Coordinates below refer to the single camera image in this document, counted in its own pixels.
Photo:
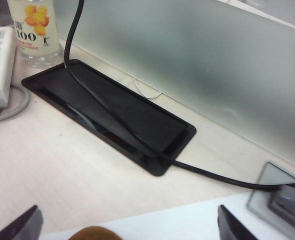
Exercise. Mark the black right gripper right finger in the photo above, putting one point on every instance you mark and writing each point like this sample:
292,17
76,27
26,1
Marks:
231,225

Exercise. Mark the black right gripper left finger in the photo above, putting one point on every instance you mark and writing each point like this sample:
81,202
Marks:
25,227

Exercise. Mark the brown kiwi fruit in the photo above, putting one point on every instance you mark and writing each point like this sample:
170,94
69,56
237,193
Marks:
97,233

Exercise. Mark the large white paper sheet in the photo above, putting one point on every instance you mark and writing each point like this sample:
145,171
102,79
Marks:
175,220

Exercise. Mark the white power strip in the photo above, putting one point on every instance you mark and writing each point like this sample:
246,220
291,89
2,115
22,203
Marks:
0,70

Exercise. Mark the frosted glass desk partition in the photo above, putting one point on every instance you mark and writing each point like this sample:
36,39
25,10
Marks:
187,55

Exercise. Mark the clear C100 drink bottle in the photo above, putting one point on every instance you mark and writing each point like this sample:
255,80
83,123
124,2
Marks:
35,47

